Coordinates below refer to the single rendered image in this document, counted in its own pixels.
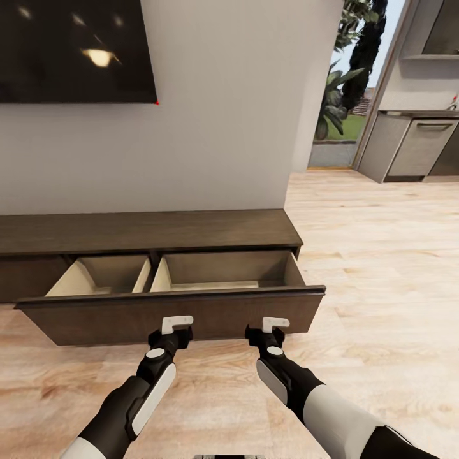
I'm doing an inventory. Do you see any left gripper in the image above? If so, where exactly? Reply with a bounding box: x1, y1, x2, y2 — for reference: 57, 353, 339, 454
148, 325, 193, 351

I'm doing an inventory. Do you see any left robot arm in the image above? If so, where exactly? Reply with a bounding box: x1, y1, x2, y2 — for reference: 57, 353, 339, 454
59, 316, 193, 459

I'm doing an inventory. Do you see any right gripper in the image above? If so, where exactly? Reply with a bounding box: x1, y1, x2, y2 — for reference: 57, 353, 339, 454
245, 324, 284, 348

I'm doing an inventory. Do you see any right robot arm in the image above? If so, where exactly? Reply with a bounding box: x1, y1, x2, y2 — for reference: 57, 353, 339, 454
245, 317, 440, 459

